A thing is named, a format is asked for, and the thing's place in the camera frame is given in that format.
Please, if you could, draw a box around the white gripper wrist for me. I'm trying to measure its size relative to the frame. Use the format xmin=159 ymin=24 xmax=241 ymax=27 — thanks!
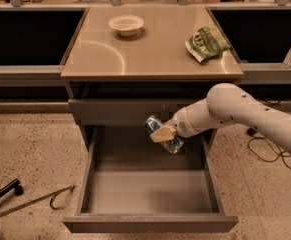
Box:
xmin=150 ymin=99 xmax=219 ymax=143

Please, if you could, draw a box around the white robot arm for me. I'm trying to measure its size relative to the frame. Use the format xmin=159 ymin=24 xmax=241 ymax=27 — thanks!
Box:
xmin=144 ymin=83 xmax=291 ymax=154

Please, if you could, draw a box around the open grey middle drawer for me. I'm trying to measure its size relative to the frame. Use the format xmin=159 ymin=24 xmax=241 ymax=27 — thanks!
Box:
xmin=63 ymin=127 xmax=238 ymax=233

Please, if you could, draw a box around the grey drawer cabinet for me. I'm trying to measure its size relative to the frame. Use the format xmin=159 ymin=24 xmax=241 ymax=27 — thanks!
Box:
xmin=60 ymin=4 xmax=244 ymax=150

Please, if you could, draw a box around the closed grey top drawer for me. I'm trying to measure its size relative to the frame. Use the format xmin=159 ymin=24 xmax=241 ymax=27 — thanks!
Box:
xmin=69 ymin=99 xmax=195 ymax=126

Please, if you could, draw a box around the black floor plug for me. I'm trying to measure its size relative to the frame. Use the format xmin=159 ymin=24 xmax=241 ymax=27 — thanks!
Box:
xmin=246 ymin=128 xmax=257 ymax=136

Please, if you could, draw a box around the green chip bag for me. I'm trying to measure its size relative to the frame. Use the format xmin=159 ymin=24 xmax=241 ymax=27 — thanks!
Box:
xmin=185 ymin=25 xmax=230 ymax=63

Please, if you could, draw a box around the white paper bowl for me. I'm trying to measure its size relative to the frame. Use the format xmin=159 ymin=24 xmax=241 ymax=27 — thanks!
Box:
xmin=108 ymin=15 xmax=144 ymax=37

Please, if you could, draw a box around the metal hook rod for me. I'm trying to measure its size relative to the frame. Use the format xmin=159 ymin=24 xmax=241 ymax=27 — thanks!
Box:
xmin=0 ymin=185 xmax=74 ymax=218

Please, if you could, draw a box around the black caster leg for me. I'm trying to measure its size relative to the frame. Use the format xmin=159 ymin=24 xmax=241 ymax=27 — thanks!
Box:
xmin=0 ymin=179 xmax=24 ymax=198

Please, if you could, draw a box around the black cable on floor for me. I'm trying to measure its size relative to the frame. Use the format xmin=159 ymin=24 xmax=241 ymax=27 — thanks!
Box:
xmin=246 ymin=135 xmax=291 ymax=174

